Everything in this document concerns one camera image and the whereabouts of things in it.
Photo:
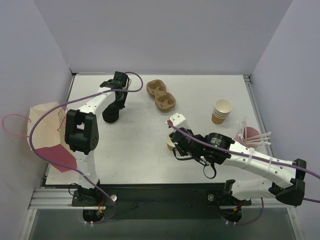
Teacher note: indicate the stack of black lids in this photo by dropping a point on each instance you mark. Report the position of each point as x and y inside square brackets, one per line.
[111, 114]

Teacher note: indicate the cream and pink paper bag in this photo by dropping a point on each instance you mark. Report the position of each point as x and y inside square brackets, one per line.
[48, 137]

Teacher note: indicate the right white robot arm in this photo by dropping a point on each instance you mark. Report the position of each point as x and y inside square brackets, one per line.
[279, 179]

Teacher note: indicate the pink cup with straws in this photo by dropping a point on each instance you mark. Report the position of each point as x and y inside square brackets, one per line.
[250, 137]

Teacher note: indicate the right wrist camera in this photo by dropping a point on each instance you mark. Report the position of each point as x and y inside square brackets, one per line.
[177, 120]

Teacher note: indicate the aluminium frame rail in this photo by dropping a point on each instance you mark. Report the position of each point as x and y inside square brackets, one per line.
[292, 197]

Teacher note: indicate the brown pulp cup carrier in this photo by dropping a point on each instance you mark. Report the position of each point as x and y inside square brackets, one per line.
[163, 100]

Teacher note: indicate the single brown paper cup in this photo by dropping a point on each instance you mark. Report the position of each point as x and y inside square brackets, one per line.
[170, 145]

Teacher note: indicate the stack of brown paper cups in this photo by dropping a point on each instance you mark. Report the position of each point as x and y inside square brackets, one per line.
[222, 109]

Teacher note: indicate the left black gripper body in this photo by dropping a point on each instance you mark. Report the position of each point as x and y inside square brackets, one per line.
[110, 116]

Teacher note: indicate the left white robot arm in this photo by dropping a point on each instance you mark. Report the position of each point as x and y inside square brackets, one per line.
[82, 134]

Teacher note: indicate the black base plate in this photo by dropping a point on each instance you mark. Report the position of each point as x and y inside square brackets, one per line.
[182, 201]

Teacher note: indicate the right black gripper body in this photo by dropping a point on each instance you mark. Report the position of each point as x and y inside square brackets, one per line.
[178, 139]

